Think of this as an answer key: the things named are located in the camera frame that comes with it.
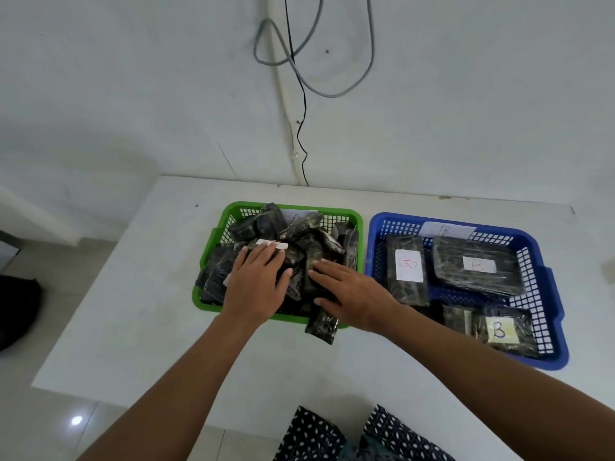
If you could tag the person's right hand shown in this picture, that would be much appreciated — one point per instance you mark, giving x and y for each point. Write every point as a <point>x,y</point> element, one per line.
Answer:
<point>358,300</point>

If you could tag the person's left hand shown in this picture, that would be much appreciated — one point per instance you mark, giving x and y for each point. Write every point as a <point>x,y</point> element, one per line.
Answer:
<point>252,290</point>

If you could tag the person's left middle finger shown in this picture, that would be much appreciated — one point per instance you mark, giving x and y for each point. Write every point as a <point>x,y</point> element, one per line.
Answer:
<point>268,254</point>

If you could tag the person's left little finger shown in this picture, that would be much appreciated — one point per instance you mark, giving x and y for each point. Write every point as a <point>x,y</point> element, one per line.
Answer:
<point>240,260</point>

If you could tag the person's left thumb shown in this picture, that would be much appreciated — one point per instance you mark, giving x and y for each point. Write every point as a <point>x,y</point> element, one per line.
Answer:
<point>285,280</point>

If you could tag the person's right thumb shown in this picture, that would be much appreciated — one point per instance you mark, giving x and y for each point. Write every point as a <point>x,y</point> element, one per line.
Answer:
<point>326,303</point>

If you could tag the person's right middle finger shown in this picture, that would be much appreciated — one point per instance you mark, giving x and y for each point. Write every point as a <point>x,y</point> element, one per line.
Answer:
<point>338,268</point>

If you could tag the person's left forearm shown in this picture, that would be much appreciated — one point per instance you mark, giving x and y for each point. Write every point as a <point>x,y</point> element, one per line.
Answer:
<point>173,396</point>

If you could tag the person's right forearm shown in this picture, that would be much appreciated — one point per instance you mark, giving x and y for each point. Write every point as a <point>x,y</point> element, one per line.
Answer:
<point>490,388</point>

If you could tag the pile of dark marbled packets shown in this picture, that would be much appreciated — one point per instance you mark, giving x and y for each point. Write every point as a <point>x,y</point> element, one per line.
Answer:
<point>307,237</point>

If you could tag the green plastic basket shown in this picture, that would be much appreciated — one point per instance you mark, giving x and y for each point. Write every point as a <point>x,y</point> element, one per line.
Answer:
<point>230,216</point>

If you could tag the white paper tag green basket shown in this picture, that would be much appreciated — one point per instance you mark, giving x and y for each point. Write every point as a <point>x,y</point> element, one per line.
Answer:
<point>295,217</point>

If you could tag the narrow dark packet white label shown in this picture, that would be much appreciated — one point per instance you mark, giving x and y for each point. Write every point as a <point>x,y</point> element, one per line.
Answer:
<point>407,288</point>

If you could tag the white paper tag blue basket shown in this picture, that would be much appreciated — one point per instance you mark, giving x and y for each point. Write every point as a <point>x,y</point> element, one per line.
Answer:
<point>447,230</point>

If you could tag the small dark packet unlabelled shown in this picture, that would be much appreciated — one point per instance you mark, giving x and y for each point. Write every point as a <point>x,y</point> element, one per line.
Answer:
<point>454,319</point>

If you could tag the dark dotted patterned garment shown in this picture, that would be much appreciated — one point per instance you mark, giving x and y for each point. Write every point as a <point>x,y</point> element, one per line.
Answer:
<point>312,439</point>

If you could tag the large dark packet white label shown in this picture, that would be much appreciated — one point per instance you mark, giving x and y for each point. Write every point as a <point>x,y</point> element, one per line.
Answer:
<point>499,280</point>

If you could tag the dark packet yellow label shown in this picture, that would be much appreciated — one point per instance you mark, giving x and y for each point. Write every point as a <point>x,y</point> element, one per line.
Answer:
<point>521,331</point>

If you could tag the blue plastic basket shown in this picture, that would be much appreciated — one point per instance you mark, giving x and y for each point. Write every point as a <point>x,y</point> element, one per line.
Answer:
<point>545,302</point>

